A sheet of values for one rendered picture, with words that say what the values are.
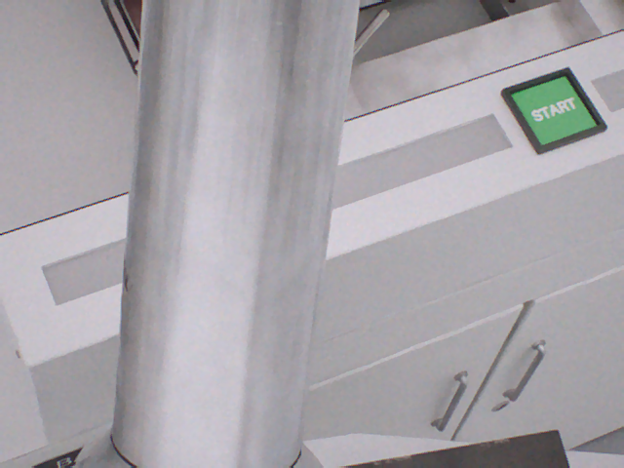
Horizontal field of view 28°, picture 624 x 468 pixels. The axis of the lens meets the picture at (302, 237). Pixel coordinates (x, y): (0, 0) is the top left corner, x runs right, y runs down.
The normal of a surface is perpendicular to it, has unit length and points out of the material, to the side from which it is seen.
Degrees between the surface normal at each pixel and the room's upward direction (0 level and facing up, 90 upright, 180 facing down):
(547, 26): 0
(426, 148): 0
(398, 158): 0
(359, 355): 90
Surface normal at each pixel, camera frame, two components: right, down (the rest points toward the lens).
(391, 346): 0.41, 0.82
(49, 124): 0.09, -0.48
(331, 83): 0.79, 0.30
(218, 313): 0.01, 0.35
